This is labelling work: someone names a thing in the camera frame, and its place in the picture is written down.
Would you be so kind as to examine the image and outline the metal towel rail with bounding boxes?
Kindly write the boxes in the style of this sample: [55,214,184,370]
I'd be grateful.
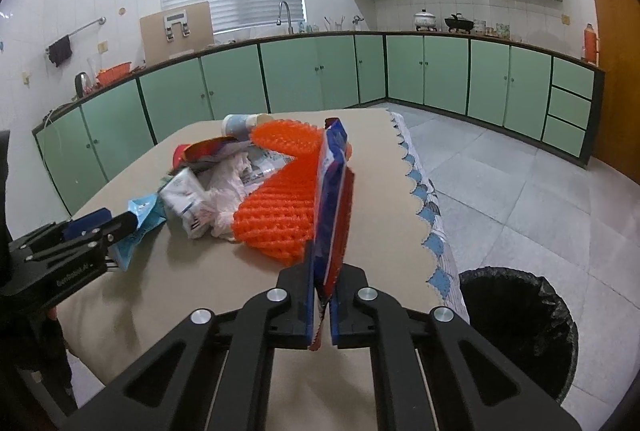
[47,16,108,54]

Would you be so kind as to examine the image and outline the green base cabinets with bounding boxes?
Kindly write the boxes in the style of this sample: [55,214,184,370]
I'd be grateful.
[32,31,606,217]

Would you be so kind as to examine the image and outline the dark hanging towel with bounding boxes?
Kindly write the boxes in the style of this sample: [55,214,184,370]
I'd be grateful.
[47,35,74,68]

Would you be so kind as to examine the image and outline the red thermos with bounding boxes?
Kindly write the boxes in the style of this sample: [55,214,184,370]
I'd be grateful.
[580,24,601,64]

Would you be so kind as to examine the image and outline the light blue wrapper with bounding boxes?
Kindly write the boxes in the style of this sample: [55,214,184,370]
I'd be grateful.
[107,194,168,272]

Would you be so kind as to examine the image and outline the white teal printed packet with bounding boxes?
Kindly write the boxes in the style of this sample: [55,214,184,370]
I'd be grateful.
[159,168,216,239]

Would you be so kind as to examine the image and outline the white cooking pot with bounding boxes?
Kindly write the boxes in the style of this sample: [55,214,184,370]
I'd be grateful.
[413,8,441,32]

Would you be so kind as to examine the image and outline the cardboard box on counter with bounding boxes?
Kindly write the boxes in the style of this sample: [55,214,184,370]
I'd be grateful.
[139,1,216,64]

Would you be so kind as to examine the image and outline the person's left forearm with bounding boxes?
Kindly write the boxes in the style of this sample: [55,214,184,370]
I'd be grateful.
[0,301,78,427]

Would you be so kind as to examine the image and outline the blue white patterned cloth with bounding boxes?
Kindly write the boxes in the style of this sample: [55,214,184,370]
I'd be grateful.
[387,108,471,327]

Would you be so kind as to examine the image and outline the white grey plastic package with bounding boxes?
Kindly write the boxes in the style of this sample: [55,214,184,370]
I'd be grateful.
[245,146,296,192]

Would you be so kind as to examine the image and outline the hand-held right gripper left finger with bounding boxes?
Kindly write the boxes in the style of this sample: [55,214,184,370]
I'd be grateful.
[60,243,321,431]

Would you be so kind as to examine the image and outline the metal faucet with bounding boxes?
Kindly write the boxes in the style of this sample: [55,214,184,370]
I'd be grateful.
[276,0,296,34]

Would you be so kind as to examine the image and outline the white plastic bag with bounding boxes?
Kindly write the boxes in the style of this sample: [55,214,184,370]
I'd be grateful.
[205,151,261,242]

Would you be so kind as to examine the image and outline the blue snack packet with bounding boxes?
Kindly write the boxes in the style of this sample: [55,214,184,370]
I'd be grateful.
[307,118,357,352]
[187,136,238,172]

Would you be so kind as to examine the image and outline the white plastic bottle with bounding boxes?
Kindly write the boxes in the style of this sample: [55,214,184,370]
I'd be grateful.
[221,112,273,139]

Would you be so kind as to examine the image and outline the wooden door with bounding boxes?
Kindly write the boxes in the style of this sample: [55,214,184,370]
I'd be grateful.
[582,0,640,184]

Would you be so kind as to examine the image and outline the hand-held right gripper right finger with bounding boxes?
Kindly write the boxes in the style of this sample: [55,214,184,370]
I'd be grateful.
[327,261,583,431]

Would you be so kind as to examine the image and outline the trash bin with black bag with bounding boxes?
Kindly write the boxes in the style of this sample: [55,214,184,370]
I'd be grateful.
[457,266,580,404]

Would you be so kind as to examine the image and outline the black wok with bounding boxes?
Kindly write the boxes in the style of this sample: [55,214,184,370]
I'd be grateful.
[444,14,475,34]

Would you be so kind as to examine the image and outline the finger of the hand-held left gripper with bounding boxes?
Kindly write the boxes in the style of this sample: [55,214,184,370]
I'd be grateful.
[15,208,113,257]
[50,212,139,262]

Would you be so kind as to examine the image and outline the orange plastic basin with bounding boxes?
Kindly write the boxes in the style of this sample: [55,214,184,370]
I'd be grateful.
[95,62,133,87]

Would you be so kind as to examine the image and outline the orange foam net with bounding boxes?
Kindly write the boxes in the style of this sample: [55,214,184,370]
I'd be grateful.
[232,118,351,262]

